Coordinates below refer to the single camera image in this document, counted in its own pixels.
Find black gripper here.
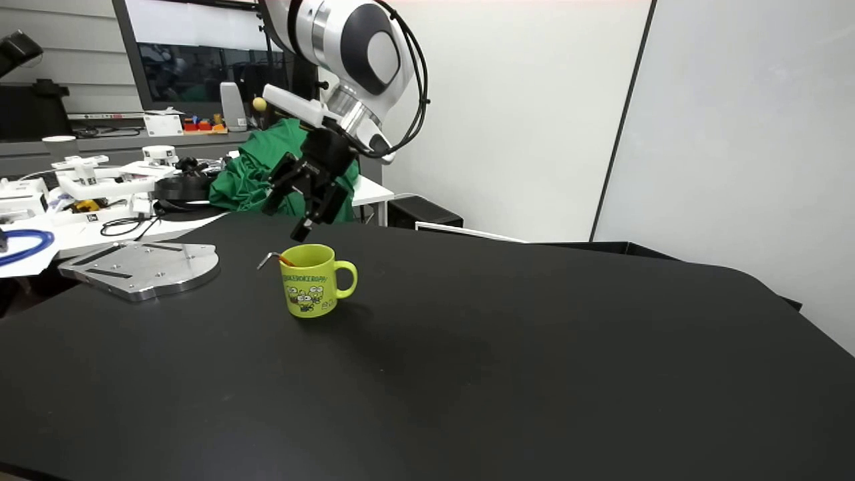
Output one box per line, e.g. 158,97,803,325
261,129,354,244

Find small metal spoon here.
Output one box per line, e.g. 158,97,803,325
256,251,294,271

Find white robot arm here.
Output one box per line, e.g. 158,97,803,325
260,0,431,244

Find yellow-green mug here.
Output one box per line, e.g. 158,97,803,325
278,244,360,322

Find green cloth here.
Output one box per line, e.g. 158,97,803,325
209,117,360,223

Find black box under table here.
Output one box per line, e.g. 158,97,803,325
388,195,461,230

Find grey speaker box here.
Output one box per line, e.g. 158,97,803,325
220,80,245,131

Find white container on counter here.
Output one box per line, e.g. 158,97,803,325
145,107,182,136

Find grey metal plate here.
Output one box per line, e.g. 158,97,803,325
59,242,220,302

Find dark monitor screen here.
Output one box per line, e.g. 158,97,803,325
113,0,294,116

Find white side table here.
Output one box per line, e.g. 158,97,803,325
0,150,396,282

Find black diagonal pole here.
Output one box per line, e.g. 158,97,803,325
587,0,660,244

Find blue cable loop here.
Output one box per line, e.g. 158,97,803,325
0,227,59,271

